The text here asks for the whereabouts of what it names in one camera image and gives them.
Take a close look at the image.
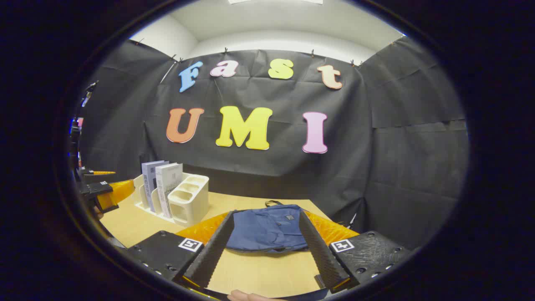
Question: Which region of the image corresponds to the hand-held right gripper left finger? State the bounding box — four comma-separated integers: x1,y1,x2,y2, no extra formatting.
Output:
125,210,237,291

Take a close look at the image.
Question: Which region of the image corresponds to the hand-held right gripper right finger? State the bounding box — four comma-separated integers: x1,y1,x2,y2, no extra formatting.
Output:
299,209,414,293

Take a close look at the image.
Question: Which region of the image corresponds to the white plastic bookshelf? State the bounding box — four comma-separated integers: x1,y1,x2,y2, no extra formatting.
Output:
133,172,209,227

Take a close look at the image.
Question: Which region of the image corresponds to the blue schoolbag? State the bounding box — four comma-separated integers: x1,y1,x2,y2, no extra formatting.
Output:
226,201,310,254

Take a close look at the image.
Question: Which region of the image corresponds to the white grey book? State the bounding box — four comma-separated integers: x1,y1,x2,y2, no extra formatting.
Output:
155,162,183,219

